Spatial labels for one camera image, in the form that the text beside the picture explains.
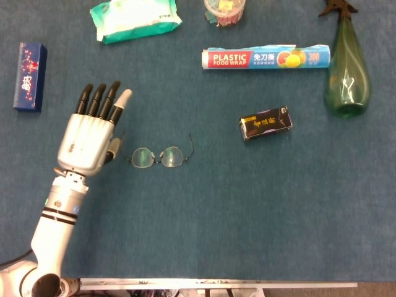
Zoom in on green wet wipes pack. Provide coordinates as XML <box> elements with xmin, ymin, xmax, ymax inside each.
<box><xmin>89</xmin><ymin>0</ymin><xmax>183</xmax><ymax>45</ymax></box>

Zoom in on blue plastic food wrap roll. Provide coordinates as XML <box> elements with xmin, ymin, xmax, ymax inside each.
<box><xmin>202</xmin><ymin>44</ymin><xmax>331</xmax><ymax>71</ymax></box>

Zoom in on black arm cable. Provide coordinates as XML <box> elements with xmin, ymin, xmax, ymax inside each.
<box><xmin>0</xmin><ymin>249</ymin><xmax>33</xmax><ymax>267</ymax></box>

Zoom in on clear jar of colourful clips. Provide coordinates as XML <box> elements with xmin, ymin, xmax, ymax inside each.
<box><xmin>203</xmin><ymin>0</ymin><xmax>247</xmax><ymax>28</ymax></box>

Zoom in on dark blue rectangular box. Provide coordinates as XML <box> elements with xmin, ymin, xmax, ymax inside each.
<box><xmin>12</xmin><ymin>41</ymin><xmax>48</xmax><ymax>113</ymax></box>

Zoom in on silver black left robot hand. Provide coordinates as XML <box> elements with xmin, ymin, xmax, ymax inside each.
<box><xmin>56</xmin><ymin>80</ymin><xmax>133</xmax><ymax>178</ymax></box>

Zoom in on green spray bottle black nozzle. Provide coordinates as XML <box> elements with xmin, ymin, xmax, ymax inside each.
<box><xmin>318</xmin><ymin>0</ymin><xmax>371</xmax><ymax>118</ymax></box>

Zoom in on small black gold-print box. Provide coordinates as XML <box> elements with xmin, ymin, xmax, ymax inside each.
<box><xmin>238</xmin><ymin>106</ymin><xmax>293</xmax><ymax>142</ymax></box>

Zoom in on aluminium rail bar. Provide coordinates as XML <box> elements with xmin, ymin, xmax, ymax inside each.
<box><xmin>79</xmin><ymin>277</ymin><xmax>358</xmax><ymax>291</ymax></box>

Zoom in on thin wire-frame eyeglasses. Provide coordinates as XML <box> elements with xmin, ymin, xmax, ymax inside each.
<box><xmin>119</xmin><ymin>129</ymin><xmax>195</xmax><ymax>170</ymax></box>

